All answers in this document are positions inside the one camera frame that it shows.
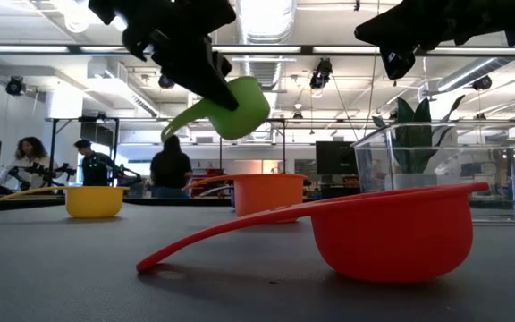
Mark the silver ventilation duct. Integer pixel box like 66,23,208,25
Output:
435,33,515,93
234,0,298,90

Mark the black hanging ceiling device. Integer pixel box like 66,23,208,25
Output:
309,57,333,90

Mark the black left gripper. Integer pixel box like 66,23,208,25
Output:
88,0,240,112

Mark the green measuring cup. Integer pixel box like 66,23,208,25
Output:
160,75,271,143

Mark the yellow measuring cup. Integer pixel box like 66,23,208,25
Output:
0,185,130,219

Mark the black overhead crossbeam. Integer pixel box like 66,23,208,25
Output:
0,43,515,58

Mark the person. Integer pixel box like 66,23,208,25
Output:
149,134,194,199
72,139,122,188
0,136,62,191

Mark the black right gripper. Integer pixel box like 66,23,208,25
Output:
354,0,507,81

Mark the black frame stand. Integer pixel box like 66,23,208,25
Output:
219,118,287,176
49,116,120,189

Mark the orange measuring cup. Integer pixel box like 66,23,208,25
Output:
182,173,310,224

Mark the dark grey table mat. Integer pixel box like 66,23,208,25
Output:
0,203,515,322

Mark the black monitor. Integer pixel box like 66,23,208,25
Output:
315,140,359,176

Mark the potted plant in white pot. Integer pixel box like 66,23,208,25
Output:
371,93,467,191

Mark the red measuring cup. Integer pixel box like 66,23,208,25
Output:
135,182,490,284

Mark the clear plastic basket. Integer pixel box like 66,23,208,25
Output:
351,121,515,225

